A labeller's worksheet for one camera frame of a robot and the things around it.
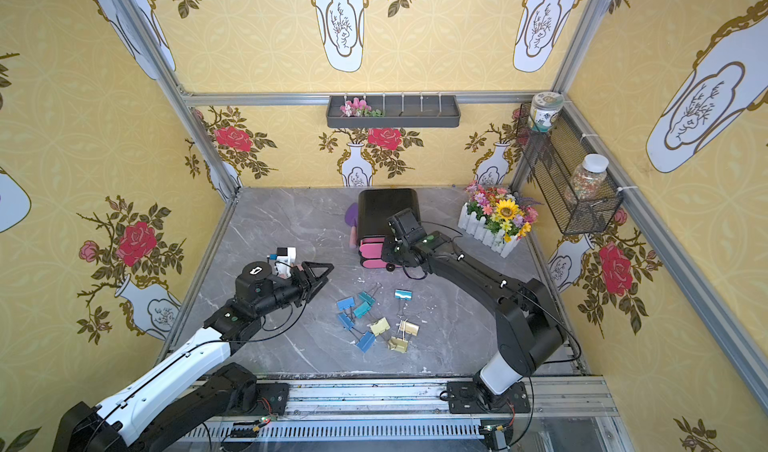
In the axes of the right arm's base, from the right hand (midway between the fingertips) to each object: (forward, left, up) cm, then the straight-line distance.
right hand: (391, 246), depth 88 cm
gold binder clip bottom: (-24, -3, -11) cm, 27 cm away
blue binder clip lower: (-24, +6, -12) cm, 27 cm away
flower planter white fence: (+10, -31, +2) cm, 33 cm away
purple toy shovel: (+21, +16, -14) cm, 30 cm away
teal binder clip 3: (-10, +8, -13) cm, 18 cm away
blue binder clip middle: (-18, +12, -11) cm, 25 cm away
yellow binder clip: (-19, +2, -12) cm, 23 cm away
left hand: (-11, +17, +5) cm, 21 cm away
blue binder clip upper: (-12, +15, -14) cm, 24 cm away
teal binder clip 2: (-10, -4, -12) cm, 16 cm away
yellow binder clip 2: (-19, -6, -11) cm, 23 cm away
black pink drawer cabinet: (+15, +6, 0) cm, 16 cm away
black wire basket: (+34, -52, +4) cm, 62 cm away
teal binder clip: (-15, +8, -11) cm, 20 cm away
